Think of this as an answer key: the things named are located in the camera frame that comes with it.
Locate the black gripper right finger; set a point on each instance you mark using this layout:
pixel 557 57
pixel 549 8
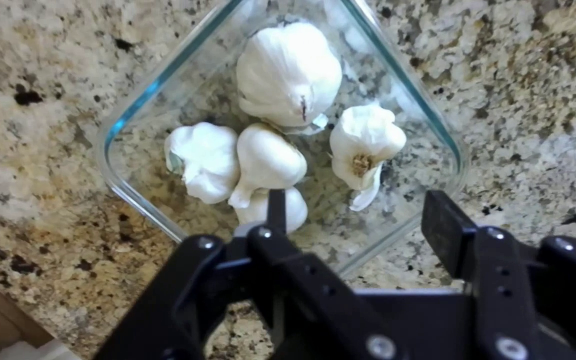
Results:
pixel 535 301

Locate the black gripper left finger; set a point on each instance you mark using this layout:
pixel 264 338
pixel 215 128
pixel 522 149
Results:
pixel 248 301

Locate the large white garlic bulb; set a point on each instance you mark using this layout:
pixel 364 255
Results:
pixel 289 73

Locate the long-necked white garlic bulb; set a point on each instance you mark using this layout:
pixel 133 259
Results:
pixel 269 160

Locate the square clear glass bowl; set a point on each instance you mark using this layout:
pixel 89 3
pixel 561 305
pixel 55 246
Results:
pixel 194 87

